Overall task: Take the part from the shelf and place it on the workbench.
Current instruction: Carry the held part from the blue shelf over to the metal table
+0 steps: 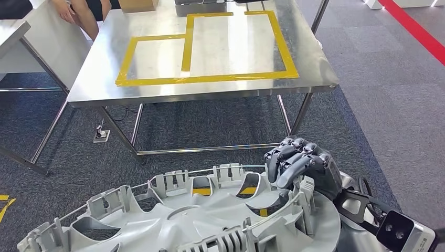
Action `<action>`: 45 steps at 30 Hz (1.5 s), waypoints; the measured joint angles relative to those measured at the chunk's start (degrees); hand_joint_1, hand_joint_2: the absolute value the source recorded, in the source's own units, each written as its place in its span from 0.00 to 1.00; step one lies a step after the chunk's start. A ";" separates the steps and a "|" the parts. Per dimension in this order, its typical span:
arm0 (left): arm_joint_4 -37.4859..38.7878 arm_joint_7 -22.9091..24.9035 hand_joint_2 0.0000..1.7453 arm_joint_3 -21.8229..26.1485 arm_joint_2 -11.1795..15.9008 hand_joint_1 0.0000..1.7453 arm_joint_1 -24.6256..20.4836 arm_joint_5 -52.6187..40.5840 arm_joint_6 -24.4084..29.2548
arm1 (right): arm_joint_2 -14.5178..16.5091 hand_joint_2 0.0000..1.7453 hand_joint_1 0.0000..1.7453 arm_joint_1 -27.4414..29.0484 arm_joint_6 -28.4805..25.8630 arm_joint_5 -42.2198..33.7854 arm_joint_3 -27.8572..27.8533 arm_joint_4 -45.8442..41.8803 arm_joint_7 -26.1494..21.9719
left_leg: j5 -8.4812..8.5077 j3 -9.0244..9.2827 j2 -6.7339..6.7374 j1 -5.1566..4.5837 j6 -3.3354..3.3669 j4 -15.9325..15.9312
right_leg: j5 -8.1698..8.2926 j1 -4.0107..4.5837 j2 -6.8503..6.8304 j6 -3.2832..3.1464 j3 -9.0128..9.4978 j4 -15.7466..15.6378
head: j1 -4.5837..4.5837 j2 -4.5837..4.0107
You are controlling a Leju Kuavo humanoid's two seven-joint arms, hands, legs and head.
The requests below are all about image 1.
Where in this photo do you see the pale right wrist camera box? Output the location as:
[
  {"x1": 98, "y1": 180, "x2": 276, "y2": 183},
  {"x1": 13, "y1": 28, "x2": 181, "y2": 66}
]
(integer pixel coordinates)
[{"x1": 376, "y1": 210, "x2": 437, "y2": 252}]

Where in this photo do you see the black chair seat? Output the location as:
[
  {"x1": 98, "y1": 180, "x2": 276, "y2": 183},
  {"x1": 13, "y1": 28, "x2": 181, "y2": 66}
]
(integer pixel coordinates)
[{"x1": 0, "y1": 0, "x2": 34, "y2": 20}]

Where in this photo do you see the table with chrome legs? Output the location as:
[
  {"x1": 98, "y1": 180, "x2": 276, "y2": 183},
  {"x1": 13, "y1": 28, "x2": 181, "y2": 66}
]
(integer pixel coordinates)
[{"x1": 0, "y1": 19, "x2": 70, "y2": 176}]

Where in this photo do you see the grey plastic wheel hubcap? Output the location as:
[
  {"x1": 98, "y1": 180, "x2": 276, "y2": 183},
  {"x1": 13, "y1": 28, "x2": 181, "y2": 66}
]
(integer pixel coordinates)
[{"x1": 16, "y1": 163, "x2": 342, "y2": 252}]

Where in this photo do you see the stainless steel workbench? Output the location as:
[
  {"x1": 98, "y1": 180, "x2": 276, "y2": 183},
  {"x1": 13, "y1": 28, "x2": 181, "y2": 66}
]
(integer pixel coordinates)
[{"x1": 66, "y1": 0, "x2": 340, "y2": 164}]

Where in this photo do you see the plain cardboard box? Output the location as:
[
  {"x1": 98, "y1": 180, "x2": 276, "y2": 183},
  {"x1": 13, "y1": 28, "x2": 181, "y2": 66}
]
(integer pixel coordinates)
[{"x1": 118, "y1": 0, "x2": 159, "y2": 14}]

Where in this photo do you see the grey equipment case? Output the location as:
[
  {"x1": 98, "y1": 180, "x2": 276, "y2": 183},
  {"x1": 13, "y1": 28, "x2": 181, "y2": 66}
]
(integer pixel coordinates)
[{"x1": 175, "y1": 0, "x2": 234, "y2": 17}]

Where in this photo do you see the red barrier belt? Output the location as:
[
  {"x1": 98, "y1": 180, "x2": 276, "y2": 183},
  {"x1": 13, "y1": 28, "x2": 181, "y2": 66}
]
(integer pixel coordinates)
[{"x1": 377, "y1": 0, "x2": 445, "y2": 67}]

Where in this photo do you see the person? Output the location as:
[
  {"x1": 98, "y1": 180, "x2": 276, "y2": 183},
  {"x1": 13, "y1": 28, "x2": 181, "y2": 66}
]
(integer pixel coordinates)
[{"x1": 52, "y1": 0, "x2": 121, "y2": 40}]

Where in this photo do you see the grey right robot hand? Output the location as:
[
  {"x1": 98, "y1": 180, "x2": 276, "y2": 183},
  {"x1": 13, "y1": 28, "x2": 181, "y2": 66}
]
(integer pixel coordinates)
[{"x1": 264, "y1": 136, "x2": 343, "y2": 203}]

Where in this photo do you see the white desk panel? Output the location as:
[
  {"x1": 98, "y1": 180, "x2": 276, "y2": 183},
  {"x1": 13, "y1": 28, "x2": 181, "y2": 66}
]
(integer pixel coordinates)
[{"x1": 0, "y1": 0, "x2": 115, "y2": 91}]

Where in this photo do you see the chrome stanchion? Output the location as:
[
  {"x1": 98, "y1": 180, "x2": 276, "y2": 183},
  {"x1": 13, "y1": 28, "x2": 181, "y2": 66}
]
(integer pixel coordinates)
[{"x1": 310, "y1": 0, "x2": 330, "y2": 35}]

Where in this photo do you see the grey floor socket box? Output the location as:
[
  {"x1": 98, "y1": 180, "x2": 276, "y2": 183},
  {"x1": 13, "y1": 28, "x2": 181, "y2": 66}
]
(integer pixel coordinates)
[{"x1": 92, "y1": 119, "x2": 111, "y2": 144}]

